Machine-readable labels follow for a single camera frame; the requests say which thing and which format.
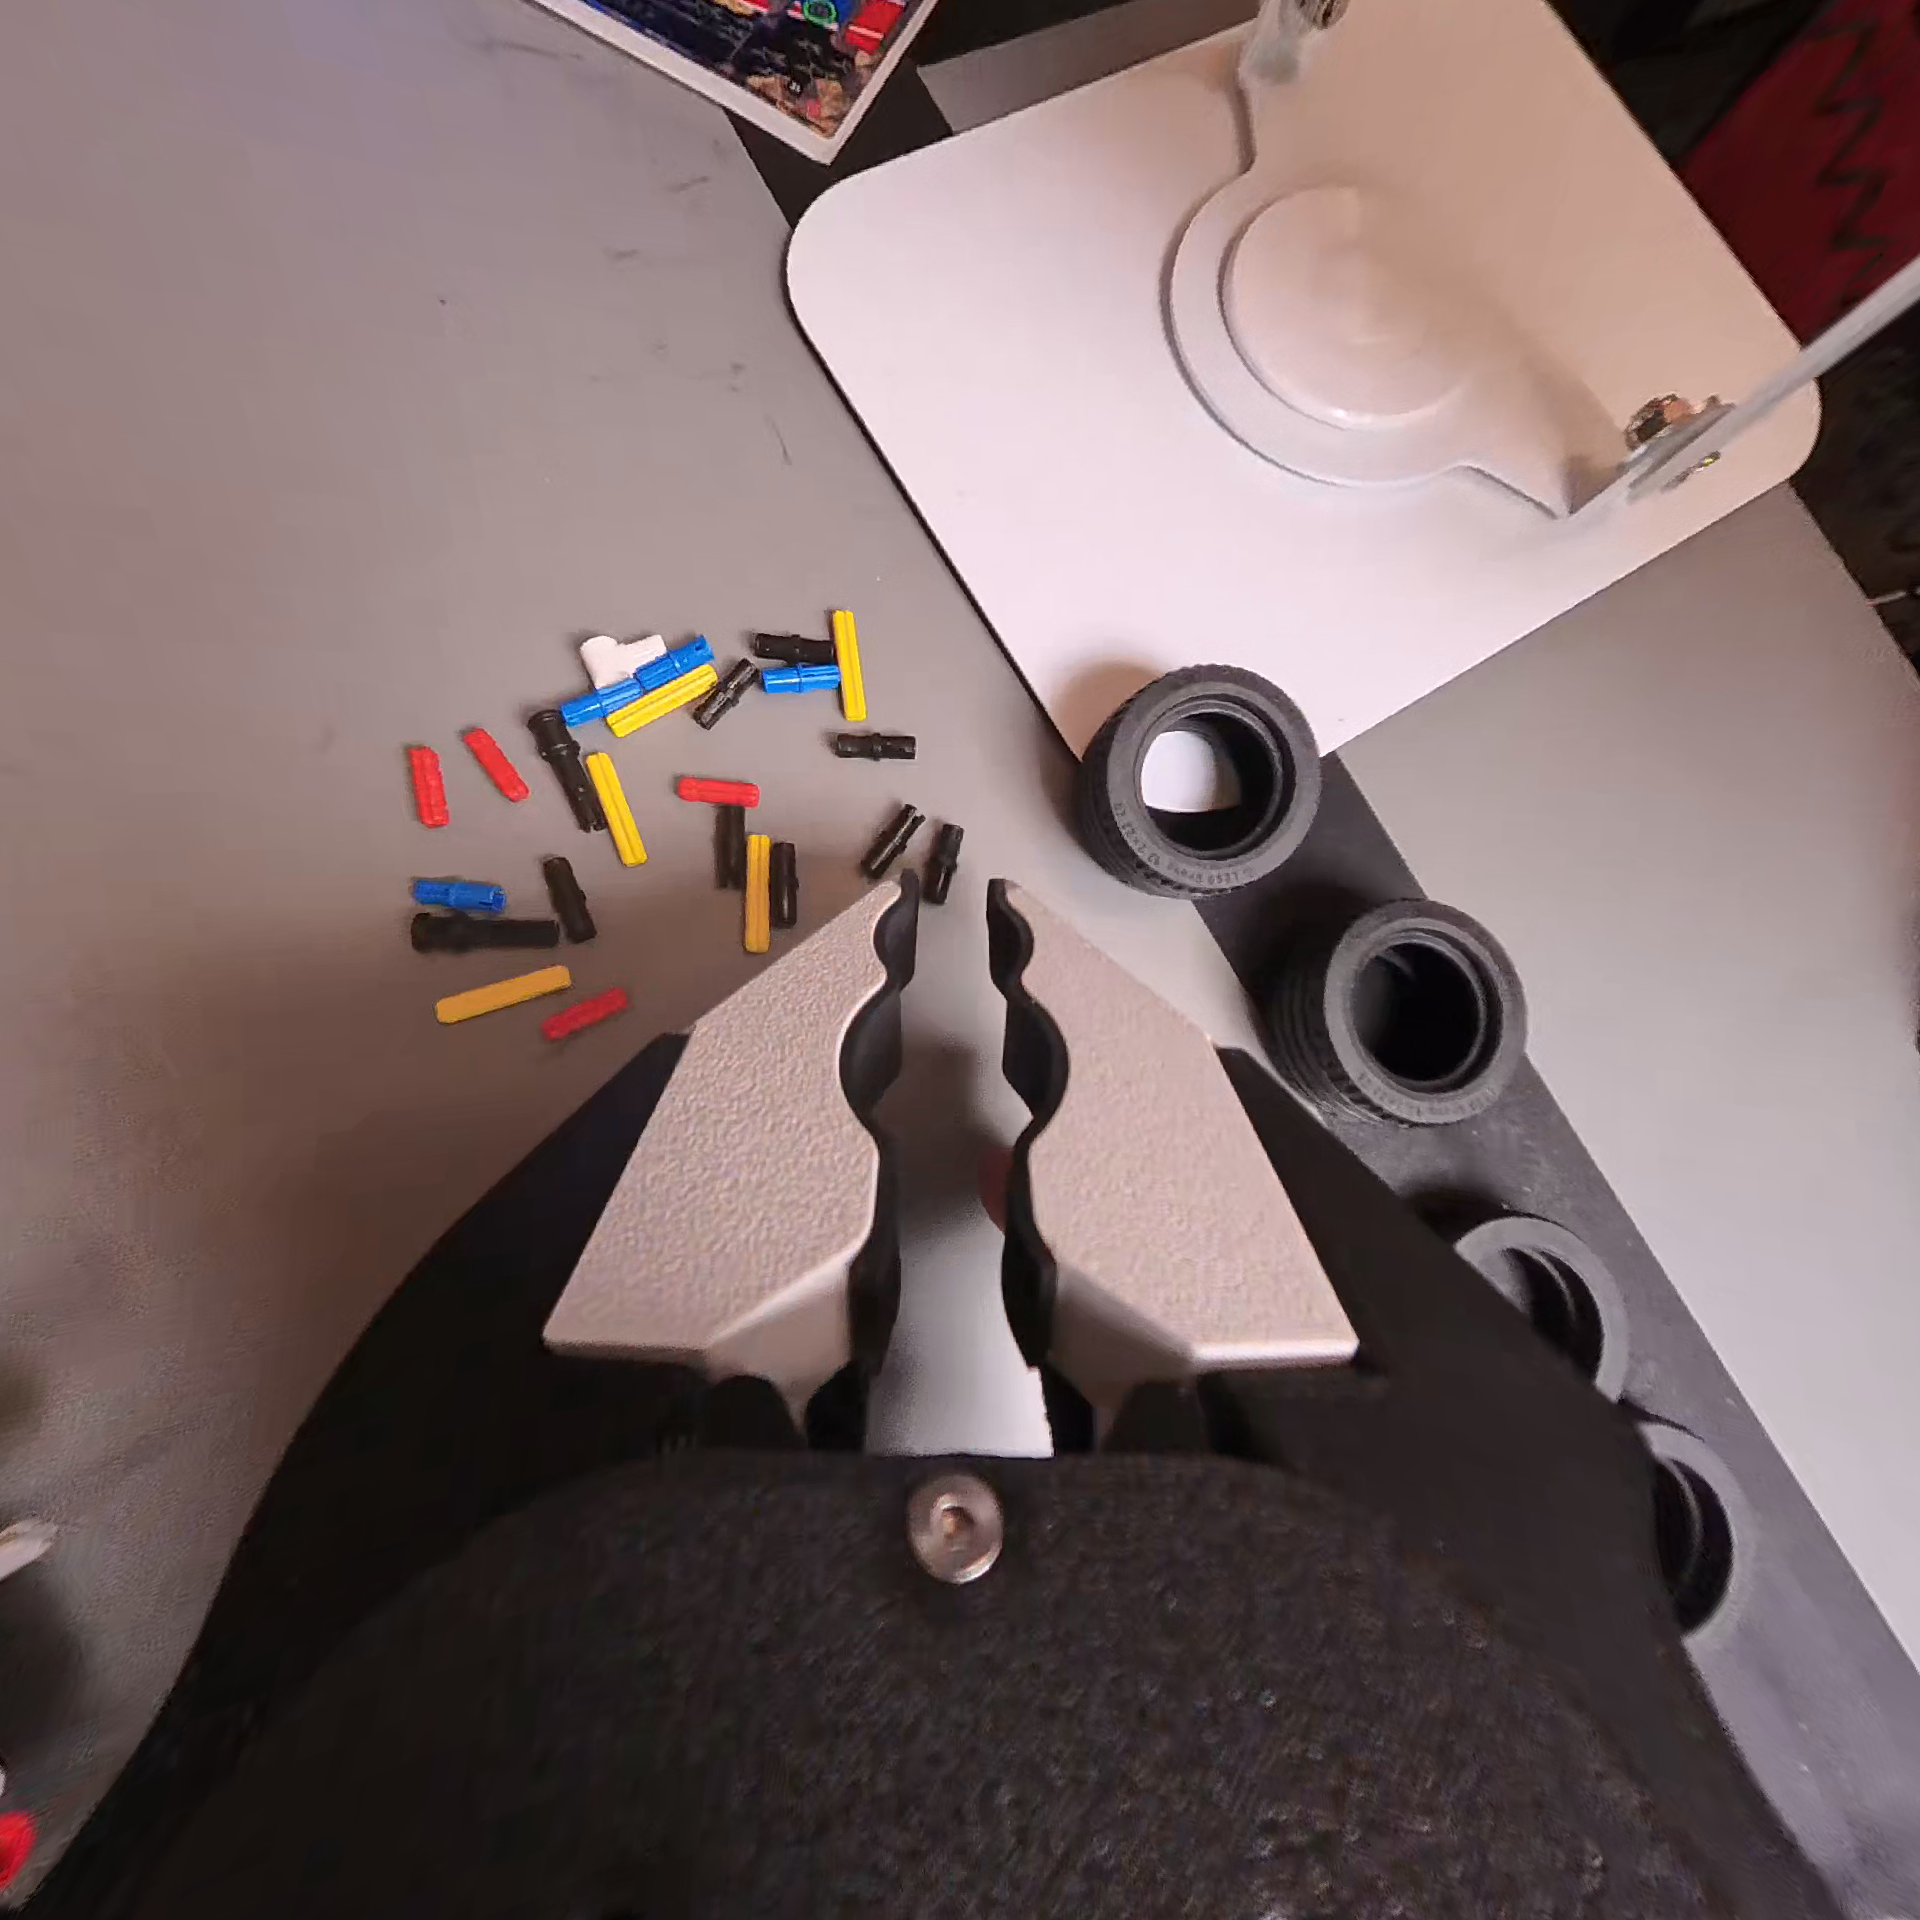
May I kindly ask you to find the pile of lego pins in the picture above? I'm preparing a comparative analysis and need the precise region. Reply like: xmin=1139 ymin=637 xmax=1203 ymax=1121
xmin=402 ymin=609 xmax=969 ymax=1047

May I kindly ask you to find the white book stand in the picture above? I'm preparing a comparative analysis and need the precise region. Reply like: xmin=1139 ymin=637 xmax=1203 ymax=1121
xmin=783 ymin=0 xmax=1920 ymax=761

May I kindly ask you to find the red black patterned fabric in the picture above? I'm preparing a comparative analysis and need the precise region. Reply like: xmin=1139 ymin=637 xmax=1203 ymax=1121
xmin=1678 ymin=0 xmax=1920 ymax=308

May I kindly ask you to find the black rubber lego tire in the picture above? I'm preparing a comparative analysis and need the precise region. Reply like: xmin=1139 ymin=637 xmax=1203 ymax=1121
xmin=1270 ymin=895 xmax=1530 ymax=1130
xmin=1073 ymin=663 xmax=1326 ymax=902
xmin=1626 ymin=1413 xmax=1758 ymax=1647
xmin=1447 ymin=1212 xmax=1637 ymax=1406

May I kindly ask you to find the Lego instruction booklet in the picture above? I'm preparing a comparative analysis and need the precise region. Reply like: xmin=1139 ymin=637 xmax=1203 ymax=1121
xmin=533 ymin=0 xmax=942 ymax=167

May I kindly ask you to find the lego car chassis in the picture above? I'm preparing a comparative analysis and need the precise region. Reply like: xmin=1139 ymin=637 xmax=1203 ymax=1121
xmin=0 ymin=1518 xmax=61 ymax=1877

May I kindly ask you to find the row of black tyres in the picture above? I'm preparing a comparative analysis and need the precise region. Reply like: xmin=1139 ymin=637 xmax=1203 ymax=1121
xmin=1184 ymin=750 xmax=1920 ymax=1787

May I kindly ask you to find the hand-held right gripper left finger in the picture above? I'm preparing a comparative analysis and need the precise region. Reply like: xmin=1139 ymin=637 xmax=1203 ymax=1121
xmin=539 ymin=873 xmax=921 ymax=1449

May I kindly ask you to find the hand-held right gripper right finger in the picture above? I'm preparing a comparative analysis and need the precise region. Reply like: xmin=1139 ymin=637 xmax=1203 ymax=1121
xmin=982 ymin=877 xmax=1363 ymax=1454

